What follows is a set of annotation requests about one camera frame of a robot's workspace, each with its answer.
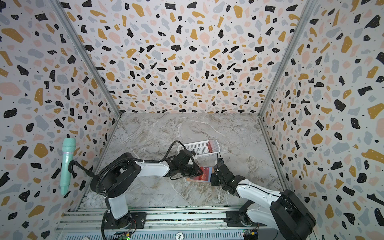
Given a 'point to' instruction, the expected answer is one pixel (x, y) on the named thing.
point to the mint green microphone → (68, 147)
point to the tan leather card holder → (197, 178)
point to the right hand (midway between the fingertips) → (214, 178)
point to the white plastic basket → (202, 148)
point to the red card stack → (209, 147)
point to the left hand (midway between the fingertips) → (207, 174)
